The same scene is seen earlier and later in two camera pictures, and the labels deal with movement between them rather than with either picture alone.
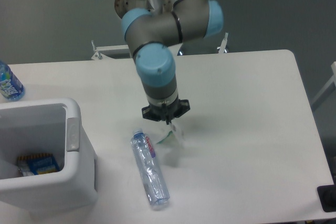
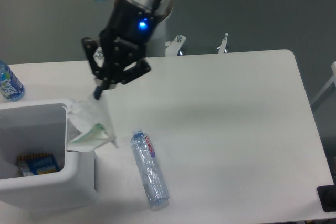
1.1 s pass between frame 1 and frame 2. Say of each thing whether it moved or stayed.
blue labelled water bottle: stayed
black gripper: moved
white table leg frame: stayed
